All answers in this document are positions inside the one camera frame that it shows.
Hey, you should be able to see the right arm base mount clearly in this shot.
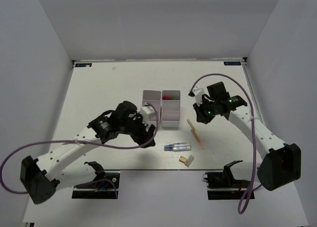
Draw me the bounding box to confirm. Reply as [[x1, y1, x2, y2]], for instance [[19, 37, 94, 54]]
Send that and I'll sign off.
[[203, 160, 253, 201]]

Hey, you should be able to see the black pink-capped highlighter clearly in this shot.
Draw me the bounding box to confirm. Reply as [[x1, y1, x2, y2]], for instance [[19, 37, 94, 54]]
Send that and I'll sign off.
[[162, 95, 172, 100]]

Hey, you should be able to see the yellow slim highlighter pen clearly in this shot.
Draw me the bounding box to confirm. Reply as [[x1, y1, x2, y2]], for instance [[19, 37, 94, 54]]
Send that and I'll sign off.
[[187, 119, 196, 130]]

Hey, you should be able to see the right blue table label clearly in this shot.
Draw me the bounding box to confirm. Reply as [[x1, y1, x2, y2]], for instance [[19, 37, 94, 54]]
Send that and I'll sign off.
[[223, 61, 241, 66]]

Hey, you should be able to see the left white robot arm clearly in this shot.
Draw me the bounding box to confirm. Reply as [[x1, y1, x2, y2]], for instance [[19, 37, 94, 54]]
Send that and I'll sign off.
[[20, 101, 159, 204]]

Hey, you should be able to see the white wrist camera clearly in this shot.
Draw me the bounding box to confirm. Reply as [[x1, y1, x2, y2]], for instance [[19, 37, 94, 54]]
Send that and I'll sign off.
[[188, 86, 205, 106], [139, 106, 156, 123]]

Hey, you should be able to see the left blue table label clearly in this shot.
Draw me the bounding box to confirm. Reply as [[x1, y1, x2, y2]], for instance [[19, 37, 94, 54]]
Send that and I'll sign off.
[[75, 63, 92, 67]]

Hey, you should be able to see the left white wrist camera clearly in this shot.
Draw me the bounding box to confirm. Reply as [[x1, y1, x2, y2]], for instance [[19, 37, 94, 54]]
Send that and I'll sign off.
[[139, 106, 156, 123]]

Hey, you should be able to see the grey white eraser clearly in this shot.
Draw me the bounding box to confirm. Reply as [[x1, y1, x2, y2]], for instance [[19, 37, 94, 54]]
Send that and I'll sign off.
[[185, 155, 194, 167]]

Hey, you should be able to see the left white organizer box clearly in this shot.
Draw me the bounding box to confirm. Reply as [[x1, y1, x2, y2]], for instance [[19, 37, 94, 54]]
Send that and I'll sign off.
[[142, 90, 161, 122]]

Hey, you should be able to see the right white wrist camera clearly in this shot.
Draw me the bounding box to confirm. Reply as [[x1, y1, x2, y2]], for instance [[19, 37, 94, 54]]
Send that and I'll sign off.
[[188, 86, 205, 106]]

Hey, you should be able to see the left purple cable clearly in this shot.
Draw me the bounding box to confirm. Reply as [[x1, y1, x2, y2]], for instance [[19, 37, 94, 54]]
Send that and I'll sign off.
[[0, 102, 159, 194]]

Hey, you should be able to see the clear blue-capped spray bottle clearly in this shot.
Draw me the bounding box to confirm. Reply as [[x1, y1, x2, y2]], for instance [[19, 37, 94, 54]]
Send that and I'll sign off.
[[164, 142, 191, 152]]

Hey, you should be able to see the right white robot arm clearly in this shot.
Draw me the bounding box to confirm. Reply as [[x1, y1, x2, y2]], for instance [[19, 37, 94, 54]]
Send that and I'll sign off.
[[189, 82, 301, 191]]

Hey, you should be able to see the gold pencil sharpener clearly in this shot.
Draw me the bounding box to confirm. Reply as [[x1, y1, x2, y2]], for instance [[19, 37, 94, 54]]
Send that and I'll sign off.
[[179, 156, 187, 164]]

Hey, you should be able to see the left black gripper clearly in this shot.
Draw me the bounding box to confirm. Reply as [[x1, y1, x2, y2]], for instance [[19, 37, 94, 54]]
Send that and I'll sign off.
[[120, 111, 156, 148]]

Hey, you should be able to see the blue table label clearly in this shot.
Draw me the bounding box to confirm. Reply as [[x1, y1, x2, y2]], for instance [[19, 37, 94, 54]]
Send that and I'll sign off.
[[75, 63, 92, 67], [223, 61, 241, 66]]

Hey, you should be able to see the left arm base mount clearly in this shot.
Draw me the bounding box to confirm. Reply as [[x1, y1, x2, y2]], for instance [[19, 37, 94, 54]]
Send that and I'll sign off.
[[72, 161, 120, 199]]

